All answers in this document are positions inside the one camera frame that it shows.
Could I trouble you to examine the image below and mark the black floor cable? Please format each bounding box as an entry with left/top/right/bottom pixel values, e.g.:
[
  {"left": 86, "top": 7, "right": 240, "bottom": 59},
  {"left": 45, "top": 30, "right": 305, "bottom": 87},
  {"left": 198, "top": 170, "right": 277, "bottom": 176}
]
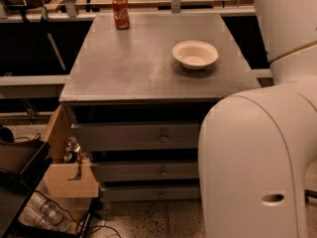
[{"left": 34, "top": 189, "right": 123, "bottom": 238}]

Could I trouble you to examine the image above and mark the middle grey drawer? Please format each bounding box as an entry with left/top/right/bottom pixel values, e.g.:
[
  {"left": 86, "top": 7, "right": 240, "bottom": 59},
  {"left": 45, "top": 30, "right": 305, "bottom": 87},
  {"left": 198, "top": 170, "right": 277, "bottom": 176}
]
[{"left": 91, "top": 161, "right": 198, "bottom": 181}]

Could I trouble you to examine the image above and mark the clear plastic bottle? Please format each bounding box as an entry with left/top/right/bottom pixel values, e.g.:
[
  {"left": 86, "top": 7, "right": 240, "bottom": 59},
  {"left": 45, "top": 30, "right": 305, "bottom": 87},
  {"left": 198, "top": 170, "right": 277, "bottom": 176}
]
[{"left": 31, "top": 193, "right": 64, "bottom": 225}]

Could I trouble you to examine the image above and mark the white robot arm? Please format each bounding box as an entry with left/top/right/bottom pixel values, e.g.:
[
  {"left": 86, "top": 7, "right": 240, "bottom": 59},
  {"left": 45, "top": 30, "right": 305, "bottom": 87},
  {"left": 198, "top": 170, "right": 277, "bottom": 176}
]
[{"left": 198, "top": 0, "right": 317, "bottom": 238}]

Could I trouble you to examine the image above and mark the black cart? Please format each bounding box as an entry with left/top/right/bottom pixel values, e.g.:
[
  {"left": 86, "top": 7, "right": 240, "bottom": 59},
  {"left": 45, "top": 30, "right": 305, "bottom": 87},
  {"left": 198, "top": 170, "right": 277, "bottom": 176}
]
[{"left": 0, "top": 125, "right": 53, "bottom": 238}]

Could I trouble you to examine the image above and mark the top grey drawer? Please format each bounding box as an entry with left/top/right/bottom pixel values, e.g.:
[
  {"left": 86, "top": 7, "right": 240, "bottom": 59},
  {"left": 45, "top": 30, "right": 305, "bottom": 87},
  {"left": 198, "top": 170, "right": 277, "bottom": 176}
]
[{"left": 71, "top": 122, "right": 199, "bottom": 152}]

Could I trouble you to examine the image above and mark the wooden crate with items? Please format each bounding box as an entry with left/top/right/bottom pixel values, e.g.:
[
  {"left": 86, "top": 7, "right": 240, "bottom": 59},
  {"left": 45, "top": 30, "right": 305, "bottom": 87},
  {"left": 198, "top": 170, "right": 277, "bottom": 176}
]
[{"left": 43, "top": 105, "right": 99, "bottom": 198}]

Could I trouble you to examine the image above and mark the grey drawer cabinet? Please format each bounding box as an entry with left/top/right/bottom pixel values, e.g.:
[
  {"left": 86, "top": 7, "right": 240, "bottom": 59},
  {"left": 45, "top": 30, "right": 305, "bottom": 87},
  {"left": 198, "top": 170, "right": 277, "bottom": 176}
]
[{"left": 59, "top": 13, "right": 259, "bottom": 188}]

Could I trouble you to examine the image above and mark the white paper bowl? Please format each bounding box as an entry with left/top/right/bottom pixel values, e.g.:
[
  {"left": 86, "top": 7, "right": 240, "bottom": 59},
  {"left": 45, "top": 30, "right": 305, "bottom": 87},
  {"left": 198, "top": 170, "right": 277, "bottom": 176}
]
[{"left": 172, "top": 41, "right": 219, "bottom": 70}]

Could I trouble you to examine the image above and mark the red soda can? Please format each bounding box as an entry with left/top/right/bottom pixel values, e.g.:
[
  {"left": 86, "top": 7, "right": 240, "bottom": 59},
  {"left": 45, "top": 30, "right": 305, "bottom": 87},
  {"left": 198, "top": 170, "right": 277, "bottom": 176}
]
[{"left": 112, "top": 0, "right": 130, "bottom": 30}]

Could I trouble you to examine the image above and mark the bottom grey drawer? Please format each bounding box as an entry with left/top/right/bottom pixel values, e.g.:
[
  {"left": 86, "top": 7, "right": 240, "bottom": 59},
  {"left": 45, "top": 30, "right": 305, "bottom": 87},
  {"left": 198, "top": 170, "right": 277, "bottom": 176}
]
[{"left": 100, "top": 185, "right": 200, "bottom": 202}]

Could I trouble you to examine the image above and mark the grey drawer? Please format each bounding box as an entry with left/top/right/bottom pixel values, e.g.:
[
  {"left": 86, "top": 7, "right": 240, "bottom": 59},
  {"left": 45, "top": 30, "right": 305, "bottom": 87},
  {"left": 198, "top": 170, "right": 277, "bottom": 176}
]
[
  {"left": 91, "top": 161, "right": 198, "bottom": 181},
  {"left": 100, "top": 185, "right": 200, "bottom": 202},
  {"left": 71, "top": 122, "right": 199, "bottom": 152}
]

